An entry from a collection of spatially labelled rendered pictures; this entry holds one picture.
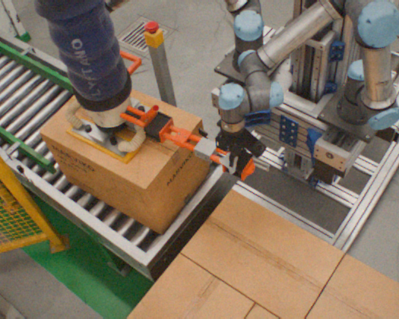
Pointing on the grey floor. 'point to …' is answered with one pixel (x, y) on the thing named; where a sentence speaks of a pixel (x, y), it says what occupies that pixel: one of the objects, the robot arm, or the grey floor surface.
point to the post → (160, 66)
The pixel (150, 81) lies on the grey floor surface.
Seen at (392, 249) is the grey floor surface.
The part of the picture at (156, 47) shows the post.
